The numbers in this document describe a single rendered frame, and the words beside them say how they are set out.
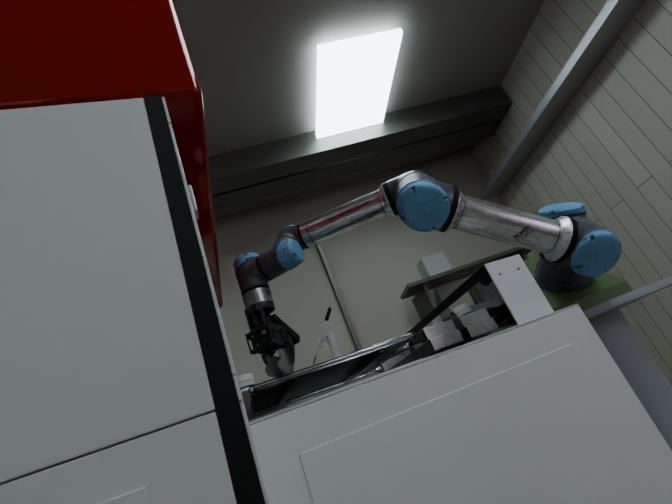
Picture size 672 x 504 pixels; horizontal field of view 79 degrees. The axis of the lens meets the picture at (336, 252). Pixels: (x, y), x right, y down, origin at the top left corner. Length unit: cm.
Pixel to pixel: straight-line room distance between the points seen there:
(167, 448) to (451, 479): 40
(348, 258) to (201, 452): 362
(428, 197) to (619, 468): 59
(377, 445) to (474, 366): 20
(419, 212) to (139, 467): 75
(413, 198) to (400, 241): 317
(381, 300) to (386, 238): 65
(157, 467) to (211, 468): 4
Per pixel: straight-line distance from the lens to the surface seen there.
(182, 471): 41
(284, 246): 106
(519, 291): 90
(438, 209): 97
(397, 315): 382
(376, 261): 398
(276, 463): 61
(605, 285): 135
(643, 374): 130
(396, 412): 65
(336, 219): 114
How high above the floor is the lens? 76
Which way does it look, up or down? 23 degrees up
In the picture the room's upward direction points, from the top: 22 degrees counter-clockwise
